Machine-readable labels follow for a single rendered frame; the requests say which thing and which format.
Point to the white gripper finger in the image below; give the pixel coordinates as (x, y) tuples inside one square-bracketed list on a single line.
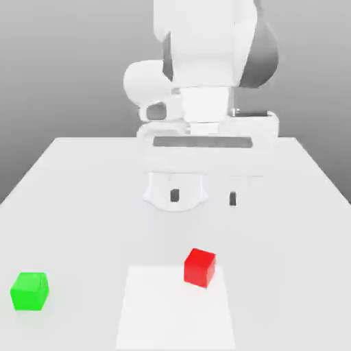
[(174, 195), (232, 198)]

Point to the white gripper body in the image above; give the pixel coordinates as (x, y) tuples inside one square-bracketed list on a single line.
[(203, 157)]

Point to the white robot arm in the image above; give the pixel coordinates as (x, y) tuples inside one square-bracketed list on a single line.
[(203, 49)]

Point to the small red cube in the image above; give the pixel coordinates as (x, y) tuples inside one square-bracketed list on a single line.
[(198, 270)]

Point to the small green cube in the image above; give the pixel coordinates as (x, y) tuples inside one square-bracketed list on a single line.
[(28, 292)]

